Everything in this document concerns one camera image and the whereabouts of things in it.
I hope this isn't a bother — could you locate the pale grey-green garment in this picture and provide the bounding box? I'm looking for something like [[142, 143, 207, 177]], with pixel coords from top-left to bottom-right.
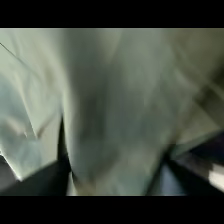
[[0, 28, 224, 197]]

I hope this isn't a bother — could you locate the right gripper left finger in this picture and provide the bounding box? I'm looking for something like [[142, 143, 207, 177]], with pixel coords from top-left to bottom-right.
[[0, 116, 72, 197]]

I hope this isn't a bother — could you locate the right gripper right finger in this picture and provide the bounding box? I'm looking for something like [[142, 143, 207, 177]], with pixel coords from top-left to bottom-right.
[[147, 155, 216, 197]]

